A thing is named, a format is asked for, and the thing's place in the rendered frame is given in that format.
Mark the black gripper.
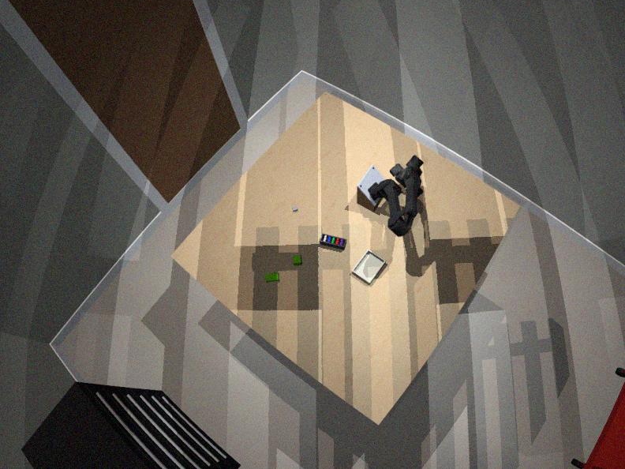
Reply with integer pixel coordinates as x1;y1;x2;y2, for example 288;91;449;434
390;163;423;197

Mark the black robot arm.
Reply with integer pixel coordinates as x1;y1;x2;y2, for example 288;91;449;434
368;155;424;237

